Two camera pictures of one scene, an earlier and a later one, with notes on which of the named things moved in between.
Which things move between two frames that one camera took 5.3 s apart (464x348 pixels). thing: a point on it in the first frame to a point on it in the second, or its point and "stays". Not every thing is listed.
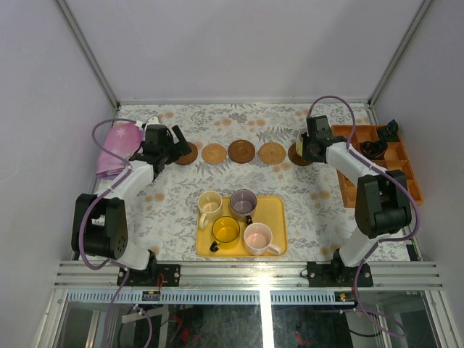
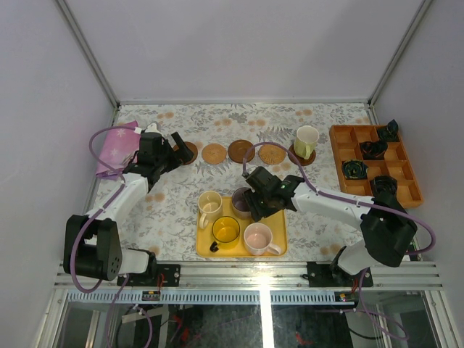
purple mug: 243,204 stays
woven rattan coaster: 272,153 stays
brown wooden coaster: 241,151 stays
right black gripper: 306,156 to 257,212
